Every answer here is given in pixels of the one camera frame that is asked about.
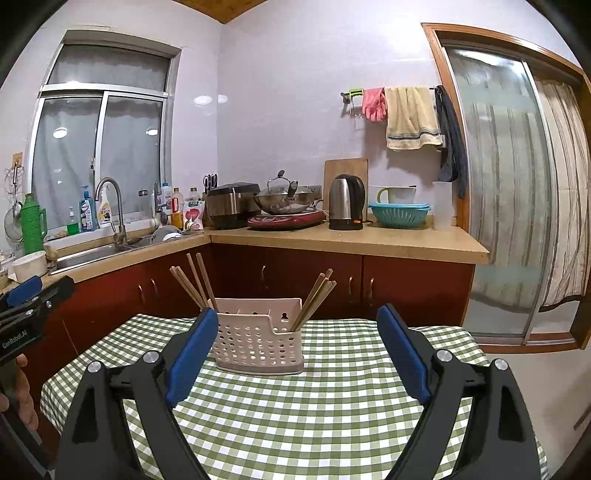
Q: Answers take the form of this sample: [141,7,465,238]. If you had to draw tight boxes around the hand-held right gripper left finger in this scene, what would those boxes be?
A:
[54,307,220,480]

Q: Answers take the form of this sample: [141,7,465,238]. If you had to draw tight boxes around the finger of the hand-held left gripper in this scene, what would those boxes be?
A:
[18,275,76,320]
[6,275,44,308]

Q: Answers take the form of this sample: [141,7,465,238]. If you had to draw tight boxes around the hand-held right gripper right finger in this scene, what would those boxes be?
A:
[376,303,541,480]

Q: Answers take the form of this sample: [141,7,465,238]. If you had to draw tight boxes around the pink perforated utensil holder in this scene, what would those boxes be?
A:
[210,298,305,376]

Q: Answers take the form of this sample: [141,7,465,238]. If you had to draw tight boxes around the pile of wooden chopsticks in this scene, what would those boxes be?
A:
[170,253,337,333]

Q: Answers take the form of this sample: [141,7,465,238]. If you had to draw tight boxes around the person's left hand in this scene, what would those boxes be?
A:
[14,353,40,430]

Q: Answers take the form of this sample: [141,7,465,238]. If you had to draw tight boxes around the white lidded bowl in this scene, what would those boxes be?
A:
[10,250,48,283]

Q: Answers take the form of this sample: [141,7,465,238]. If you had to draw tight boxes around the stainless steel sink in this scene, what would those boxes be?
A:
[46,231,204,275]

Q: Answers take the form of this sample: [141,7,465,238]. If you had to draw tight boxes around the green thermos jug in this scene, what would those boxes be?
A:
[21,193,48,254]

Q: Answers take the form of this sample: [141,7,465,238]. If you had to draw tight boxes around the blue dish soap bottle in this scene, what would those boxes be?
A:
[79,185,97,232]

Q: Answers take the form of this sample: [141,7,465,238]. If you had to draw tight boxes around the tall curved sink faucet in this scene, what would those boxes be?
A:
[95,177,127,244]

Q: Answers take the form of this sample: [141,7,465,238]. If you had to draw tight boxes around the white spray cleaner bottle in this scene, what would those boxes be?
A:
[96,191,113,228]

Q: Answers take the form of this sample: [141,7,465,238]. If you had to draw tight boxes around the hanging metal ladle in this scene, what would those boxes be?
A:
[11,161,23,217]

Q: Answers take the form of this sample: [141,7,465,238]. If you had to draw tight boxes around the green checked tablecloth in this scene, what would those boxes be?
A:
[41,314,548,480]

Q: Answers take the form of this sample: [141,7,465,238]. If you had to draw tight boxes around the beige kitchen countertop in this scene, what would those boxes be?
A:
[0,220,490,296]

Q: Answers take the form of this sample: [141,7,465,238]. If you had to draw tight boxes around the dishes in sink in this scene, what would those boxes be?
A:
[151,225,183,244]

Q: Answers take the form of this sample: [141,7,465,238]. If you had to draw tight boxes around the red and white pouch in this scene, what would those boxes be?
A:
[183,199,205,232]

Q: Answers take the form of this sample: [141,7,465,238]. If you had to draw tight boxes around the teal plastic colander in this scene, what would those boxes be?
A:
[368,202,431,229]

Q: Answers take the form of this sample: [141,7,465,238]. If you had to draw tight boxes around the aluminium sliding window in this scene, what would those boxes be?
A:
[25,30,182,232]

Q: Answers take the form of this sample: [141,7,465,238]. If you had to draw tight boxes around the dark rice cooker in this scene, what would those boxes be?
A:
[205,183,262,230]

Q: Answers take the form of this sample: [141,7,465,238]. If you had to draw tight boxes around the white cup green rim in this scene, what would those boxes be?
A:
[377,185,417,205]

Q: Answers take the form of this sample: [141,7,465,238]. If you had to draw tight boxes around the steel electric kettle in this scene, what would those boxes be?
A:
[328,174,367,232]

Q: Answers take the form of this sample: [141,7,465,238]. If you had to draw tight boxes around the red induction cooker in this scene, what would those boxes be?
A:
[247,210,326,230]

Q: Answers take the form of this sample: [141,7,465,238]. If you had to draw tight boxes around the knife block with scissors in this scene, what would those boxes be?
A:
[202,174,219,227]

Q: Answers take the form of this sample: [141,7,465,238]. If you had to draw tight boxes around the steel wok with lid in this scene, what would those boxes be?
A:
[253,170,324,215]

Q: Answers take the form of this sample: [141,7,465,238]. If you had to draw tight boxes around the wooden cutting board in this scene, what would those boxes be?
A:
[323,158,369,220]

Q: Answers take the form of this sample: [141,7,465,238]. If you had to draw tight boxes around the striped curtain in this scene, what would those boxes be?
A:
[531,78,591,305]

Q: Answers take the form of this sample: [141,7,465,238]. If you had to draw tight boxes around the dark hanging cloth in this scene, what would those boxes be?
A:
[435,85,468,199]

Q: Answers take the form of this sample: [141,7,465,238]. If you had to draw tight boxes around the yellow striped towel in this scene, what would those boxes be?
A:
[384,86,444,151]

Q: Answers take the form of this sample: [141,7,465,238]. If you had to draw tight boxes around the pink rubber glove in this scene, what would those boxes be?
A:
[361,88,387,121]

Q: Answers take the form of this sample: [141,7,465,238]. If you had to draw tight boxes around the wire mesh strainer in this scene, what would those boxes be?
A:
[4,205,24,243]

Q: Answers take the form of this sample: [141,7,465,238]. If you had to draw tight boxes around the sliding glass door wooden frame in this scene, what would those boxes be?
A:
[422,23,591,354]

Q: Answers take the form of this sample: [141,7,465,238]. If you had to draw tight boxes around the wall towel rack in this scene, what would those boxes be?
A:
[341,85,444,104]

